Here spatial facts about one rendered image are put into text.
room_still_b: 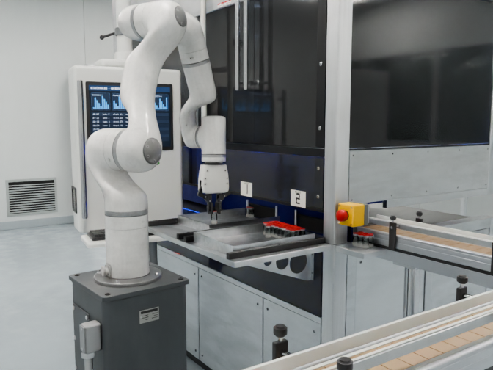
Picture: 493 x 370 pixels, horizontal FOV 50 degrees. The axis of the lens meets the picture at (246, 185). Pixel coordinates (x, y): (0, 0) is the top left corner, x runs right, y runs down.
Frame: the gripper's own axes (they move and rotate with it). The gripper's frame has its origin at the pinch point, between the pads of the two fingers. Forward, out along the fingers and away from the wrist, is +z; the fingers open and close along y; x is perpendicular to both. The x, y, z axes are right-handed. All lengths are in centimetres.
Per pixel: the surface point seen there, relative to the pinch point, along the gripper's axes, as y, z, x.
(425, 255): -49, 13, 50
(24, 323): 44, 91, -200
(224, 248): 3.0, 11.8, 13.9
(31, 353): 45, 93, -150
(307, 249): -24.5, 13.5, 21.3
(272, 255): -9.9, 13.9, 22.8
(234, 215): -30, 9, -44
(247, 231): -17.8, 10.6, -8.5
